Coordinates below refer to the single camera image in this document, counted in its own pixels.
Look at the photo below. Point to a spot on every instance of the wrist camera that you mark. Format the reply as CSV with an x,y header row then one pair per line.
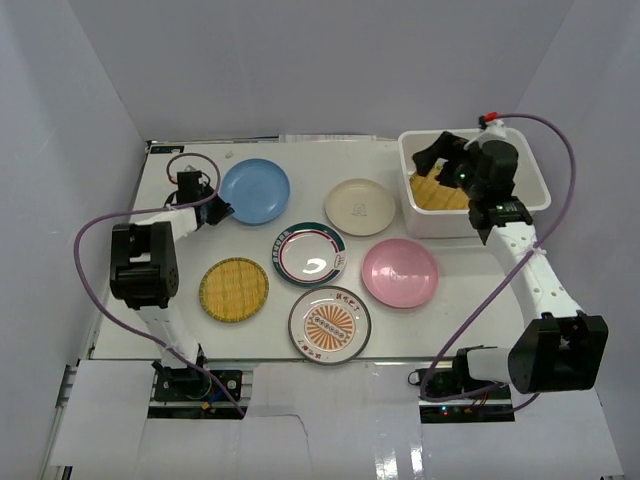
x,y
490,124
192,167

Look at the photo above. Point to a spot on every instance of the black label sticker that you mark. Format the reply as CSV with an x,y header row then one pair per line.
x,y
166,149

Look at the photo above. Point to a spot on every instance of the white plastic bin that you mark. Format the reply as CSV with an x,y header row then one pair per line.
x,y
530,188

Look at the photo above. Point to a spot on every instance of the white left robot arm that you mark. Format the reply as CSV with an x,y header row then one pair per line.
x,y
144,274

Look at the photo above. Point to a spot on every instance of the orange sunburst white plate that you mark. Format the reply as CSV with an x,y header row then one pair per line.
x,y
329,325

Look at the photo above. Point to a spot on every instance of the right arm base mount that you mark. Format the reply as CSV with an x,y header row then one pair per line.
x,y
487,407

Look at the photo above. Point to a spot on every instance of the green rimmed white plate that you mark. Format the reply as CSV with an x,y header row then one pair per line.
x,y
309,254

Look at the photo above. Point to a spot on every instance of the cream round plate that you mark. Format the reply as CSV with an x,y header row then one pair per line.
x,y
360,207

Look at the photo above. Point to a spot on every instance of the blue round plate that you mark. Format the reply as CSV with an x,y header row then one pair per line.
x,y
258,190

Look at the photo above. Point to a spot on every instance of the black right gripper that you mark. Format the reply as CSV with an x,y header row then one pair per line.
x,y
445,147

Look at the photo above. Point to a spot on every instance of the round woven bamboo tray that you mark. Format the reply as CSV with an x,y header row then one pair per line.
x,y
233,290

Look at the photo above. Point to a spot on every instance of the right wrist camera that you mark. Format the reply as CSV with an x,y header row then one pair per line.
x,y
490,124

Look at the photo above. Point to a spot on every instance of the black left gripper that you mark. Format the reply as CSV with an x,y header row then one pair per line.
x,y
215,211

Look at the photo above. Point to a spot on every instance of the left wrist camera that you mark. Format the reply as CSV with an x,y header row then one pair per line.
x,y
192,167

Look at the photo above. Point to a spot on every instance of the pink round plate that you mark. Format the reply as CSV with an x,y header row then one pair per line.
x,y
400,273

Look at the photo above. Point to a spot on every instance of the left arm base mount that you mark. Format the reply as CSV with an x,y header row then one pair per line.
x,y
179,395

